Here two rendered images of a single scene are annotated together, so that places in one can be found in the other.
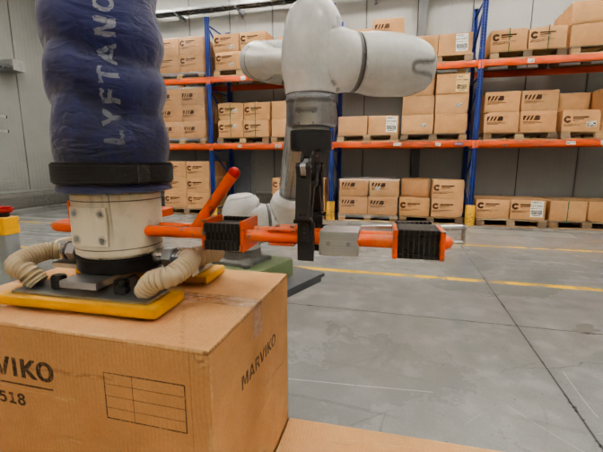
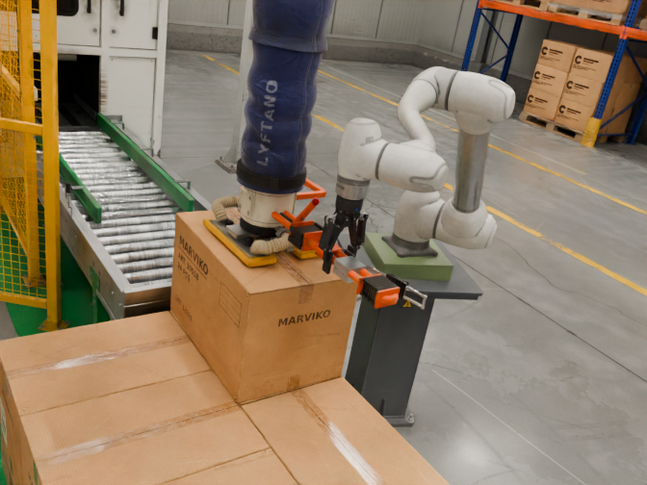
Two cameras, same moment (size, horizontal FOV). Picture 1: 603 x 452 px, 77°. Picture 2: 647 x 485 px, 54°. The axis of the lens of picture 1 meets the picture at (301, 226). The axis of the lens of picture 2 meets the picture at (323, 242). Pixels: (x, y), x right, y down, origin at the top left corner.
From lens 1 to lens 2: 1.35 m
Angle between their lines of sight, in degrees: 40
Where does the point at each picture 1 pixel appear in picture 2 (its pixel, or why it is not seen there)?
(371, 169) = not seen: outside the picture
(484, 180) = not seen: outside the picture
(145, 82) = (287, 131)
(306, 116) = (339, 190)
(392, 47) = (396, 165)
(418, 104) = not seen: outside the picture
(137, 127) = (276, 157)
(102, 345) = (222, 268)
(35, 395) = (201, 277)
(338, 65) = (359, 167)
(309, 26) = (346, 141)
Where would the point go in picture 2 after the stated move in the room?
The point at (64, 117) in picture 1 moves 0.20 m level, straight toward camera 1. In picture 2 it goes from (245, 142) to (221, 159)
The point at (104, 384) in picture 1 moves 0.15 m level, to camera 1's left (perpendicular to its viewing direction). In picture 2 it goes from (220, 287) to (192, 268)
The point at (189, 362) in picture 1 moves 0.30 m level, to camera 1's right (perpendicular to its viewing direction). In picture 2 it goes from (244, 294) to (318, 344)
